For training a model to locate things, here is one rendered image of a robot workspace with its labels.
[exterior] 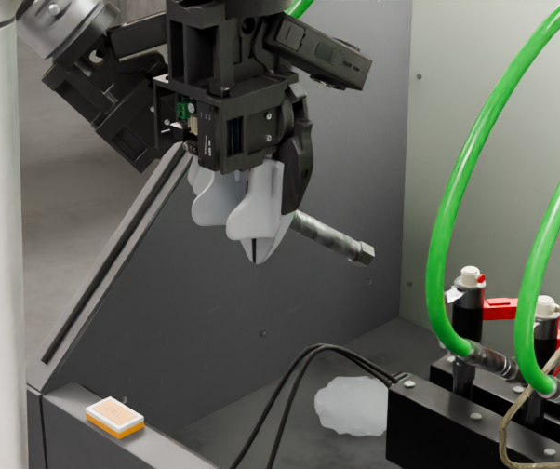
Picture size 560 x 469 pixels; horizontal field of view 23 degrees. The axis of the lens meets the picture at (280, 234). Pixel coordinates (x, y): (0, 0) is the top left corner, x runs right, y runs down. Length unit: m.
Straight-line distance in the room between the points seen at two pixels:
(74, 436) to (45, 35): 0.40
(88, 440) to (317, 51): 0.50
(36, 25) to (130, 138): 0.12
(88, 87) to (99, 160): 3.31
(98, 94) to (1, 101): 0.70
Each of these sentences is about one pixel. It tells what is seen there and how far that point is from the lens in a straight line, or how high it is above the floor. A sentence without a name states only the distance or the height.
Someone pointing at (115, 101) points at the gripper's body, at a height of 1.27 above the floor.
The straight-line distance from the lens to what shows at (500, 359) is 1.14.
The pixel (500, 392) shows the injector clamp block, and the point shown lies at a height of 0.98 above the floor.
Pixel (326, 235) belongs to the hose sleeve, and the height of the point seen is 1.13.
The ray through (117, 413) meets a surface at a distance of 1.28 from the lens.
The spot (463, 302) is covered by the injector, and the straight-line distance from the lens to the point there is 1.23.
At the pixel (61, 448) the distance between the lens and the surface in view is 1.35.
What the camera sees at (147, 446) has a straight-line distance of 1.25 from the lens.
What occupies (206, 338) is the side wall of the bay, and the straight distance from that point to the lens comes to 1.47.
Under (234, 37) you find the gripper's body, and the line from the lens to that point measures 0.92.
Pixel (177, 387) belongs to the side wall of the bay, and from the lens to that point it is 1.46.
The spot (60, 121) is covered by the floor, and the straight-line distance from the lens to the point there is 4.81.
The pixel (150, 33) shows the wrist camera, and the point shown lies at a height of 1.32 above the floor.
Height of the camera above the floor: 1.65
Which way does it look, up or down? 25 degrees down
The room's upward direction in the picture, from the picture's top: straight up
